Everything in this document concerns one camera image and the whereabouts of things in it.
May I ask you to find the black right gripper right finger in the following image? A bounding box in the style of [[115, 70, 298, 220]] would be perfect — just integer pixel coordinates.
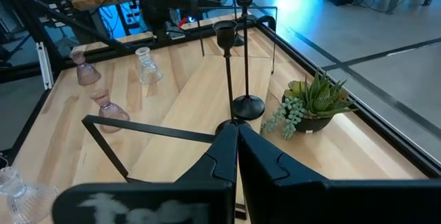
[[238, 123, 441, 224]]

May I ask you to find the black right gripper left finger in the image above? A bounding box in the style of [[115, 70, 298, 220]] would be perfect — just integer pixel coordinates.
[[51, 123, 239, 224]]

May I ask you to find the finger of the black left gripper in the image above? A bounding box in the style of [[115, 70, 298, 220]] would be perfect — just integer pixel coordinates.
[[198, 0, 222, 10]]

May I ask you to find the clear ribbed glass candle holder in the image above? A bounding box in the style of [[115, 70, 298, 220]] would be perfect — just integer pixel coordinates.
[[134, 46, 164, 85], [0, 165, 60, 224]]

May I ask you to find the pink ribbed glass candle holder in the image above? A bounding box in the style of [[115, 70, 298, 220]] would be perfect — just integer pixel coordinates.
[[70, 50, 102, 87], [90, 88, 131, 134]]

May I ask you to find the potted green succulent plant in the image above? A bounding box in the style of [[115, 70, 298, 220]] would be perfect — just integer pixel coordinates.
[[260, 70, 359, 141]]

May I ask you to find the black table border rail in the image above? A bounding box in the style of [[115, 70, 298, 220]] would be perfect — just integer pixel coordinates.
[[0, 13, 441, 180]]

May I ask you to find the white aluminium rail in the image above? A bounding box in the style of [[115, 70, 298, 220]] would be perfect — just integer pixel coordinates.
[[35, 40, 55, 91]]

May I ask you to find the black rig frame strut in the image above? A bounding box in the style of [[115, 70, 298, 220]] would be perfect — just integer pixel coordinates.
[[0, 0, 139, 83]]

